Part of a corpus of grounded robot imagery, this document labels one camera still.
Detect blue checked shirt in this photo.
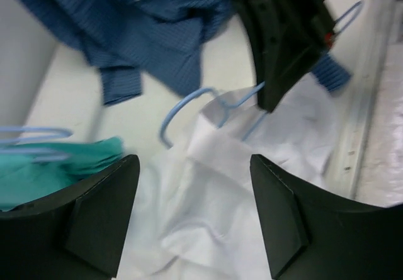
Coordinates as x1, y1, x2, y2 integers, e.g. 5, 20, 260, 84
6, 0, 353, 106

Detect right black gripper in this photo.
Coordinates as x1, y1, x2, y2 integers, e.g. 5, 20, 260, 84
232, 0, 336, 113

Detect white shirt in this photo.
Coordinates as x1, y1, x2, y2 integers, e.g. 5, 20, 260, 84
118, 75, 338, 279

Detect light blue wire hanger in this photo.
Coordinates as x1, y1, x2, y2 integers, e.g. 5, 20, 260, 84
159, 0, 364, 148

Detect teal green garment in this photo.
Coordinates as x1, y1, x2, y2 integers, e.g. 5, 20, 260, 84
1, 137, 123, 211

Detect light blue hanger with teal garment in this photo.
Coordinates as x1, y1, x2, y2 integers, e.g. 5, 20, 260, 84
1, 126, 73, 163

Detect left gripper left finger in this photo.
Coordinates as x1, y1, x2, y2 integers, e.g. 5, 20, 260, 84
1, 155, 140, 279

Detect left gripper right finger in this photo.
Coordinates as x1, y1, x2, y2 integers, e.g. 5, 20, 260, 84
250, 154, 402, 279

